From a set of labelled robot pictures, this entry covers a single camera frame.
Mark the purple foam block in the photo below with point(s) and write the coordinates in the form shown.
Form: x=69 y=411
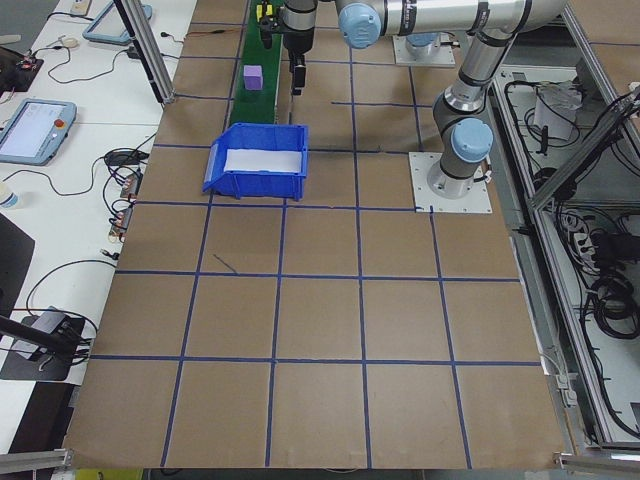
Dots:
x=253 y=79

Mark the yellow foam block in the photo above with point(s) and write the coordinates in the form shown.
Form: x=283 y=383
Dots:
x=260 y=10

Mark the green conveyor belt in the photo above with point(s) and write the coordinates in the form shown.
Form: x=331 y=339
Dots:
x=257 y=107

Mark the blue plastic storage bin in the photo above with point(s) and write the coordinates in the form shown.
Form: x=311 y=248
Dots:
x=260 y=187

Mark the small black hub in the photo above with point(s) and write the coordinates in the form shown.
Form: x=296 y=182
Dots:
x=134 y=51

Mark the black power brick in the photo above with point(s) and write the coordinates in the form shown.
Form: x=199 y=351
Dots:
x=125 y=157

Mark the light blue teach pendant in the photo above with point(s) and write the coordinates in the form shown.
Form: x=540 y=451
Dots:
x=107 y=25
x=30 y=130

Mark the white round puck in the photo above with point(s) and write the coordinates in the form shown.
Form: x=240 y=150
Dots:
x=67 y=42

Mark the white crumpled paper bag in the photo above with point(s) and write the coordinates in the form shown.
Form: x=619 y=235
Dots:
x=555 y=117

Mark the black electronics tray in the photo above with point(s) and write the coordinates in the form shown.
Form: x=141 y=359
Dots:
x=20 y=70

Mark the black monitor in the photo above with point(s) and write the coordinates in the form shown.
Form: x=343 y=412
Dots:
x=12 y=265

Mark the grey box device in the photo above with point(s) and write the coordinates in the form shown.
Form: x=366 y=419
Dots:
x=50 y=321

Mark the black power adapter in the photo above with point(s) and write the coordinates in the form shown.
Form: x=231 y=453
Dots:
x=607 y=247

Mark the aluminium extrusion bar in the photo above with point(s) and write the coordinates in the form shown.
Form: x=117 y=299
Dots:
x=35 y=460

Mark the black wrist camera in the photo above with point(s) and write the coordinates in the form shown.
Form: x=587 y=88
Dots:
x=270 y=32

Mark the white square base plate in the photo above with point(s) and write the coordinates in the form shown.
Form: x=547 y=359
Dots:
x=475 y=200
x=400 y=52

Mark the aluminium extrusion post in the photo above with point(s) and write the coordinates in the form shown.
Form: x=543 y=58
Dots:
x=150 y=55

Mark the metal V-shaped frame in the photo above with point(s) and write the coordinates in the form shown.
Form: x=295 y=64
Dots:
x=575 y=167

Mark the black stand base plate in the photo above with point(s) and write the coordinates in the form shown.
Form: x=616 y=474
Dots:
x=30 y=367

